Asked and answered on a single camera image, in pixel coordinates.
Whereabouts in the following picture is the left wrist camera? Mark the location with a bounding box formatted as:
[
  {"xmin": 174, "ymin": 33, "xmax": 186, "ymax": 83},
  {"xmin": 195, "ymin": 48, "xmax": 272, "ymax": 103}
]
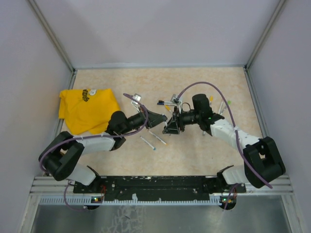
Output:
[{"xmin": 133, "ymin": 93, "xmax": 141, "ymax": 101}]

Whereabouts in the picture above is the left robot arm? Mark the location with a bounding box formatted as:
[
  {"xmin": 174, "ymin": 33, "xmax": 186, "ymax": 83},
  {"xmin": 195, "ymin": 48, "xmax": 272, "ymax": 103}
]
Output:
[{"xmin": 38, "ymin": 110, "xmax": 167, "ymax": 193}]

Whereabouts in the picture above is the pink capped white marker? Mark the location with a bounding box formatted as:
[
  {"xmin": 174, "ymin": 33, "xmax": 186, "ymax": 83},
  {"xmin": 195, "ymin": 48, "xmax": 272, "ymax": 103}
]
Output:
[{"xmin": 218, "ymin": 100, "xmax": 224, "ymax": 114}]

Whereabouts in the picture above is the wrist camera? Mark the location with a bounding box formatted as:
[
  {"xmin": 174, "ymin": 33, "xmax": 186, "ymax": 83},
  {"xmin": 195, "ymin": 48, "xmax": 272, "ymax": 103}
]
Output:
[
  {"xmin": 133, "ymin": 93, "xmax": 141, "ymax": 101},
  {"xmin": 171, "ymin": 94, "xmax": 183, "ymax": 111}
]

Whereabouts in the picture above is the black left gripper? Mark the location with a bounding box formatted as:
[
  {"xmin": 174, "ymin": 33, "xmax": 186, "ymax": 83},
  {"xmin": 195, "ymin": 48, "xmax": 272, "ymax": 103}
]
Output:
[{"xmin": 120, "ymin": 104, "xmax": 167, "ymax": 135}]

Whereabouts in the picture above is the yellow t-shirt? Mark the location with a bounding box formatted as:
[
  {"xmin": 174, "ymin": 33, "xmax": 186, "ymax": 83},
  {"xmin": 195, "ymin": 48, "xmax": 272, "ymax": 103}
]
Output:
[{"xmin": 58, "ymin": 89, "xmax": 120, "ymax": 134}]

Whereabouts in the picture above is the black eraser-cap white marker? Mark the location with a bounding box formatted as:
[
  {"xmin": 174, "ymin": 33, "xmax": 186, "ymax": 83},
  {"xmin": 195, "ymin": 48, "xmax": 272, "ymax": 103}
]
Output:
[{"xmin": 158, "ymin": 100, "xmax": 172, "ymax": 105}]

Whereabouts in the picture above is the white cable duct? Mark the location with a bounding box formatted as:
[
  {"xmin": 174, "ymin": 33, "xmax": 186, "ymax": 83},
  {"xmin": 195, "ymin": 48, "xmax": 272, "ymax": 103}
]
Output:
[{"xmin": 38, "ymin": 196, "xmax": 229, "ymax": 206}]

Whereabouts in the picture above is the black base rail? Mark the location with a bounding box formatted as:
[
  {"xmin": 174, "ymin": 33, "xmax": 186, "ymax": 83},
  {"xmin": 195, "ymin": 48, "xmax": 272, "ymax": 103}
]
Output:
[{"xmin": 73, "ymin": 176, "xmax": 233, "ymax": 201}]

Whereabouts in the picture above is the dark blue capped marker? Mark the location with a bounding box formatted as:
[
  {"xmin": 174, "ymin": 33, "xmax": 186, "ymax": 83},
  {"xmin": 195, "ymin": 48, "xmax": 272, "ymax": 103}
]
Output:
[{"xmin": 157, "ymin": 102, "xmax": 175, "ymax": 106}]

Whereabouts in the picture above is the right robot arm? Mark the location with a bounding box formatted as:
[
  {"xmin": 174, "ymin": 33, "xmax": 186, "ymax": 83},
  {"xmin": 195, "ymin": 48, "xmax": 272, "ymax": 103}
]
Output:
[{"xmin": 163, "ymin": 94, "xmax": 286, "ymax": 192}]

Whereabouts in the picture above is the left corner aluminium post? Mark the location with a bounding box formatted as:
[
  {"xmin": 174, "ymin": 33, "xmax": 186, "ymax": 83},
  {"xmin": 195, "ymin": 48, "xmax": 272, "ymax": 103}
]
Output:
[{"xmin": 26, "ymin": 0, "xmax": 75, "ymax": 73}]

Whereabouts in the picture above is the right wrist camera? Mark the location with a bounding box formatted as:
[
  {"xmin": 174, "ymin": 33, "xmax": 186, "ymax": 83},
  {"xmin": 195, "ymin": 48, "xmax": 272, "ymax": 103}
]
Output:
[{"xmin": 171, "ymin": 94, "xmax": 183, "ymax": 111}]

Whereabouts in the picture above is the corner aluminium post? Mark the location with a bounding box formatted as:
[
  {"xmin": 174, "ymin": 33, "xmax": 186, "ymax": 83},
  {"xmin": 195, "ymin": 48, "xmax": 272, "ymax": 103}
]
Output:
[
  {"xmin": 26, "ymin": 0, "xmax": 75, "ymax": 73},
  {"xmin": 244, "ymin": 0, "xmax": 287, "ymax": 71}
]

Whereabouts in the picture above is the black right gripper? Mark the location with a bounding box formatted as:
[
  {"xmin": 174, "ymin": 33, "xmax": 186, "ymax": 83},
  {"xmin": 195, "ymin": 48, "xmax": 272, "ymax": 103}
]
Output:
[{"xmin": 163, "ymin": 106, "xmax": 201, "ymax": 134}]

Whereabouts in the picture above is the yellow capped clear pen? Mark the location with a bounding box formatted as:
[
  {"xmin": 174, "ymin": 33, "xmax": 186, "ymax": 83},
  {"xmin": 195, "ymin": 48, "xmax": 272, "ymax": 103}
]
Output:
[{"xmin": 164, "ymin": 105, "xmax": 173, "ymax": 114}]

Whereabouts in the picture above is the right corner aluminium post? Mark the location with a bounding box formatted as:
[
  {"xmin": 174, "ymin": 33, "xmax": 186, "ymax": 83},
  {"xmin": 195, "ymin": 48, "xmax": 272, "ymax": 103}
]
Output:
[{"xmin": 244, "ymin": 0, "xmax": 287, "ymax": 71}]

